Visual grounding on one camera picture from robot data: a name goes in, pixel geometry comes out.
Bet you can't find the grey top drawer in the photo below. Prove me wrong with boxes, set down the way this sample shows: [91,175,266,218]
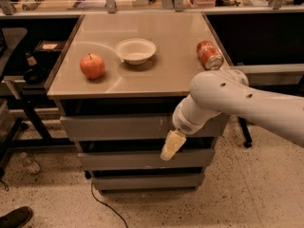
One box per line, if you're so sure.
[60,112,231,142]

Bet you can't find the white paper bowl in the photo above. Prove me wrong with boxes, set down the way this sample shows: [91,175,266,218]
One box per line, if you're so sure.
[115,38,156,66]

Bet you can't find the red soda can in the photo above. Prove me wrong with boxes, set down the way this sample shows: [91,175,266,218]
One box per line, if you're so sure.
[197,41,224,70]

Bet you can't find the grey drawer cabinet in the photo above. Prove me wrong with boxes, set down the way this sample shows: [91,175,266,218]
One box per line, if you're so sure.
[47,11,229,192]

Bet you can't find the black power cable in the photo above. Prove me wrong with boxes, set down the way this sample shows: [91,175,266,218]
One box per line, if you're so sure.
[90,182,130,228]

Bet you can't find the dark shoe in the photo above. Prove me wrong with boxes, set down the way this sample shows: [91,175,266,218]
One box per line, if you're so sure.
[0,206,33,228]

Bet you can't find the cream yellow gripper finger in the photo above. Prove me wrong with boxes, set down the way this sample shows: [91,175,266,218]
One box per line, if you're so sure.
[161,130,186,161]

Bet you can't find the grey middle drawer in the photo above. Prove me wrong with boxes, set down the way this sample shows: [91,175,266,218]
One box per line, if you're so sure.
[78,149,215,170]

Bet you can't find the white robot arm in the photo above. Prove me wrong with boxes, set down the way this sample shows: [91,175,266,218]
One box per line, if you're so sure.
[161,69,304,161]

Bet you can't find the clear plastic bottle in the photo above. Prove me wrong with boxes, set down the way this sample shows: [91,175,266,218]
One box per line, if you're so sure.
[20,152,41,174]

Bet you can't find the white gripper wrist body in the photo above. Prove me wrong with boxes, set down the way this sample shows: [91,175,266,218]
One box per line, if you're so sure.
[172,107,205,135]

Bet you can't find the red apple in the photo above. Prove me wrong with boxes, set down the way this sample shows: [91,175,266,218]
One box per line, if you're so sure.
[80,53,105,80]

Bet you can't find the grey bottom drawer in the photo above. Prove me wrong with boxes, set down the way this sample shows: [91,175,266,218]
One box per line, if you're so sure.
[91,173,204,191]

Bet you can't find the dark round object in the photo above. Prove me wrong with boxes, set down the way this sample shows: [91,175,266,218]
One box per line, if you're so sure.
[24,67,47,85]

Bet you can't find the black desk frame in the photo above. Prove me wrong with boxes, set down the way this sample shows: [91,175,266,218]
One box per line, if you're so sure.
[238,118,253,148]

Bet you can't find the grey drawer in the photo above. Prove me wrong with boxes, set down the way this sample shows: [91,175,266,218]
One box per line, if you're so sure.
[78,149,215,170]
[91,173,204,191]
[60,112,231,142]

